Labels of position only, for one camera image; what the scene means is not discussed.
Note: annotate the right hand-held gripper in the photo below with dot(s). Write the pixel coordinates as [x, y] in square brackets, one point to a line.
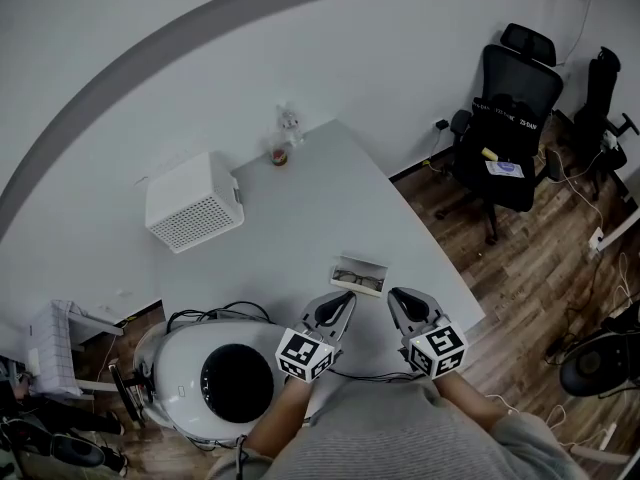
[437, 350]

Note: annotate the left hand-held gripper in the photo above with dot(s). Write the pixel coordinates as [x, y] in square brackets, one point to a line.
[304, 353]

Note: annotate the white glasses case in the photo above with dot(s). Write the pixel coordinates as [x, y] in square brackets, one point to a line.
[362, 264]

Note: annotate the person's left forearm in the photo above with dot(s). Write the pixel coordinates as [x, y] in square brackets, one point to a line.
[280, 418]

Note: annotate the person's right forearm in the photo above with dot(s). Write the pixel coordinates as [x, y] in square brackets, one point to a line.
[470, 403]

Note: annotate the person's grey sweater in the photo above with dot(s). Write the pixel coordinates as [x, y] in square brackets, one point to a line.
[390, 438]

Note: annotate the white dome device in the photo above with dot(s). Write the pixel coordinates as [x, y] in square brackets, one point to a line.
[175, 368]

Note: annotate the clear cup with red base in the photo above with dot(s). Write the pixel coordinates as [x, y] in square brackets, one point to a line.
[280, 157]

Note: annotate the white and blue packet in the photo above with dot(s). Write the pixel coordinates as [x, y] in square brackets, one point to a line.
[505, 169]

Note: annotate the yellow packet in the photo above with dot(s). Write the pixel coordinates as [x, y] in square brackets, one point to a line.
[490, 154]

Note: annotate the white perforated storage basket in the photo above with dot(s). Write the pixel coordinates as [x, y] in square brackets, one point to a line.
[192, 203]

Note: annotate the dark dome device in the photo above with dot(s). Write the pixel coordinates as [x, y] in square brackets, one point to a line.
[592, 368]

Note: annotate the clear crumpled plastic bottle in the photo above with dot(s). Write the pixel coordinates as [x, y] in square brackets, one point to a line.
[290, 123]

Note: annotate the black flat screen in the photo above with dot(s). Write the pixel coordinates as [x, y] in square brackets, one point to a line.
[127, 398]

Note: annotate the long white power strip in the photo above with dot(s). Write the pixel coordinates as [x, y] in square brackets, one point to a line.
[610, 435]

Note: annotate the white metal bar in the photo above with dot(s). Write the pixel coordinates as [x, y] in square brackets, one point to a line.
[600, 454]

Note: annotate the white metal rack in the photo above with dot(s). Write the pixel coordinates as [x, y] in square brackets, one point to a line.
[95, 320]

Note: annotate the black mesh chair with headrest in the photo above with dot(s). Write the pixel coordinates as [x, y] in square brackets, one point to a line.
[520, 88]

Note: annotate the black office chair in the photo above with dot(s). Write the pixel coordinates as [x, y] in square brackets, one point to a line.
[600, 108]

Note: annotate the black wall adapter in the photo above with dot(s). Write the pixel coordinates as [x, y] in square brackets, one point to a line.
[441, 124]

